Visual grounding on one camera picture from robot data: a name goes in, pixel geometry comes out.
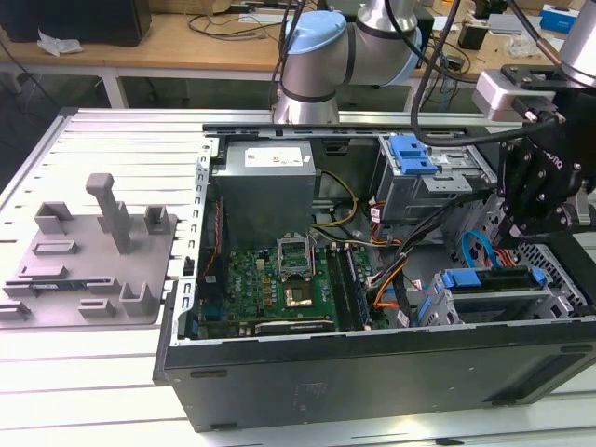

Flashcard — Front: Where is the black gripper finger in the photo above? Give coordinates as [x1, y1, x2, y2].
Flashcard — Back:
[500, 160, 583, 248]
[494, 138, 541, 246]

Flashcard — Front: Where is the red power wire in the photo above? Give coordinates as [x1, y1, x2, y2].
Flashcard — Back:
[493, 246, 521, 272]

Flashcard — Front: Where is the hard disk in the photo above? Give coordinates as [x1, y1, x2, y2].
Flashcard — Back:
[441, 266, 548, 294]

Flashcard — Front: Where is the silver disk bay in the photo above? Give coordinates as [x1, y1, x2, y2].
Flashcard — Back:
[413, 267, 586, 328]

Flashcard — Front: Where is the silver drive cage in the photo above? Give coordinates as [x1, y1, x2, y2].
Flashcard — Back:
[375, 134, 498, 228]

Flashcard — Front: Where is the blue plastic drive latch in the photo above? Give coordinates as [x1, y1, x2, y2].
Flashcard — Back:
[389, 134, 440, 177]

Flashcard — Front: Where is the blue cardboard box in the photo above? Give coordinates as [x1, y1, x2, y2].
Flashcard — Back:
[538, 4, 581, 34]

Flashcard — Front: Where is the small black box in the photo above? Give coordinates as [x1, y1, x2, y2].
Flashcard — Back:
[457, 22, 489, 51]

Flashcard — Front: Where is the installed RAM stick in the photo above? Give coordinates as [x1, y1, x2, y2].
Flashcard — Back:
[344, 246, 374, 328]

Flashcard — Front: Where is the black RAM slot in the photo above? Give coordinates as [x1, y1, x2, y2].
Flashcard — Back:
[325, 249, 355, 332]
[334, 249, 362, 331]

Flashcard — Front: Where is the black open PC case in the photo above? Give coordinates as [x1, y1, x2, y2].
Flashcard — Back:
[153, 121, 596, 434]

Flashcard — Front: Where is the gold chipset chip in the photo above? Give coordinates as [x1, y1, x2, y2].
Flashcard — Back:
[283, 285, 317, 309]

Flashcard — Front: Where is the silver power supply unit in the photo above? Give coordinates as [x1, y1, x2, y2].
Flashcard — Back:
[216, 141, 323, 253]

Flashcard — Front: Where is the green motherboard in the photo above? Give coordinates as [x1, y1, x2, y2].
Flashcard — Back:
[197, 244, 388, 335]

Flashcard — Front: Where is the black case fan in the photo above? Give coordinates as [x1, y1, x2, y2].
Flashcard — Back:
[199, 195, 230, 281]

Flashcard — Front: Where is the wooden desk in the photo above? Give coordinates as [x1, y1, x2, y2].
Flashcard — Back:
[0, 12, 596, 81]

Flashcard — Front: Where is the grey parts rack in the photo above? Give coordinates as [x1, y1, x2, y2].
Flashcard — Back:
[0, 172, 182, 331]

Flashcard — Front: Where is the black box on desk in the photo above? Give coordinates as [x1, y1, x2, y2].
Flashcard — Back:
[0, 0, 154, 47]

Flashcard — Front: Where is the crumpled white paper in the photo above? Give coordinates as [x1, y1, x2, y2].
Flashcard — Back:
[36, 29, 85, 58]

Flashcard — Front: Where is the RAM stick on rack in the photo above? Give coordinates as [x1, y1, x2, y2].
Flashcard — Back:
[27, 278, 102, 291]

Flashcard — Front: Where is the black camera cable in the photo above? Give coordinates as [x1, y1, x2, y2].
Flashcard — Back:
[409, 0, 567, 148]

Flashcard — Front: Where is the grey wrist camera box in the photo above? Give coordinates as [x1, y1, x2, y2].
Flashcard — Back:
[472, 69, 558, 123]

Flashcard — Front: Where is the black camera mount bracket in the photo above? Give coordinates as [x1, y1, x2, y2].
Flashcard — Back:
[500, 64, 568, 92]

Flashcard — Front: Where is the black wire bundle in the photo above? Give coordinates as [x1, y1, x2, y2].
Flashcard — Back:
[367, 197, 471, 292]

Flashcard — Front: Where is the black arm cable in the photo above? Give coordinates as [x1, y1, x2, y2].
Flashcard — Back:
[507, 0, 567, 66]

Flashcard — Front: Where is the orange yellow wire bundle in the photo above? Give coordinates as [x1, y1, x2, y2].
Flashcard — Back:
[370, 278, 404, 313]

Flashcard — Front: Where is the black hanging cable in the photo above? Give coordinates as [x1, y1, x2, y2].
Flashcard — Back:
[271, 0, 305, 115]

